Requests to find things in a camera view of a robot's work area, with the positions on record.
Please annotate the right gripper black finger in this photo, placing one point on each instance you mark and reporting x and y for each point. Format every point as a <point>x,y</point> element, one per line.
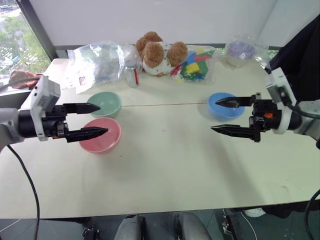
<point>237,102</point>
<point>237,131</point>

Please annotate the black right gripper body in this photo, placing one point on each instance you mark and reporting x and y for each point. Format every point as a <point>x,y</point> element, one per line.
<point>267,110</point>

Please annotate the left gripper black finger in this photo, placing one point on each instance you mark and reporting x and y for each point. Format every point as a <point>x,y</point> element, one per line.
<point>82,108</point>
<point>87,133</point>

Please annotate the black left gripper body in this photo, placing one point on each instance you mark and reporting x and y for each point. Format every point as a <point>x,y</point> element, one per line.
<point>53,120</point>

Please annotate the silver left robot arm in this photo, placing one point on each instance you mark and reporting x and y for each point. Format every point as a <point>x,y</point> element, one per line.
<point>10,125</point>

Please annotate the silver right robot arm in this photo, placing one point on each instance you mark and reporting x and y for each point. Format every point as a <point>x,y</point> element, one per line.
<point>310,120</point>

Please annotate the red bowl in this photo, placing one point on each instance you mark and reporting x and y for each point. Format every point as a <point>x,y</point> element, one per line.
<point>100,145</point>

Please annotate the blue bowl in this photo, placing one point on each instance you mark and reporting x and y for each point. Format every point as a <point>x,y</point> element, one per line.
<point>225,114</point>

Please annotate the green bowl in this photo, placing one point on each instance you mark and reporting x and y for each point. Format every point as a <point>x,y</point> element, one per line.
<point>110,101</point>

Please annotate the clear bag of colourful blocks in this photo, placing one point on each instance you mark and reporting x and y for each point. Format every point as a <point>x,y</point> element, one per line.
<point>208,72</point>

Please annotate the green block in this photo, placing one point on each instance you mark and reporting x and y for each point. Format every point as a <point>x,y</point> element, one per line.
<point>203,68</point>

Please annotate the large clear plastic bag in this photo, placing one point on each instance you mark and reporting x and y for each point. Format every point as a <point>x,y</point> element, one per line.
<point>100,62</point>

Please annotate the white tub with purple lid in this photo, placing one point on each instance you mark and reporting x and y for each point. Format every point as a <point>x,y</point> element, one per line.
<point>240,51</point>

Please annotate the clear bag around tub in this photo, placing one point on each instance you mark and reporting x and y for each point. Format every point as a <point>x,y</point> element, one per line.
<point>261,53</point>

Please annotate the yellow block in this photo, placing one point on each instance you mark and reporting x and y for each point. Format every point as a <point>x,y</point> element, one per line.
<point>193,68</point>

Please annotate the brown cloth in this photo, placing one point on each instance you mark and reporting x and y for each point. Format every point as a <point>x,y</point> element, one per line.
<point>20,75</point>

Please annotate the clear bottle with red stripe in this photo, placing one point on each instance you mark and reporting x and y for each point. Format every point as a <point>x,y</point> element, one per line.
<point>131,75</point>

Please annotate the black jacket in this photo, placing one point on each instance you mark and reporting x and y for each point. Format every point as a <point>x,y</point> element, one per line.
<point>305,62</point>

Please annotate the blue block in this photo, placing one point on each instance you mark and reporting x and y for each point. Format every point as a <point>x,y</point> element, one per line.
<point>191,58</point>

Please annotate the small clear bag around bottle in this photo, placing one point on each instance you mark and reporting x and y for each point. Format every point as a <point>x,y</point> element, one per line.
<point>130,52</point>

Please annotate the brown and white plush dog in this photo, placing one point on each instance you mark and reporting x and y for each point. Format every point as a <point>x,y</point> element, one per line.
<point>155,55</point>

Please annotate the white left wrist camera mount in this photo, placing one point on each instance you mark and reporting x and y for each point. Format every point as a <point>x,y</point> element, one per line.
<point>46,92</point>

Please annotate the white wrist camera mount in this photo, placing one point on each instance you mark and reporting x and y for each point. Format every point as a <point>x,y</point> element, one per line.
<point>46,92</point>
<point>280,80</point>

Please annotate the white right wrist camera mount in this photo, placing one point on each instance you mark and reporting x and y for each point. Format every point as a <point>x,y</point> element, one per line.
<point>280,80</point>

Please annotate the dark window frame post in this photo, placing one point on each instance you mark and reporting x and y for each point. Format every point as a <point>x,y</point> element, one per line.
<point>40,30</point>

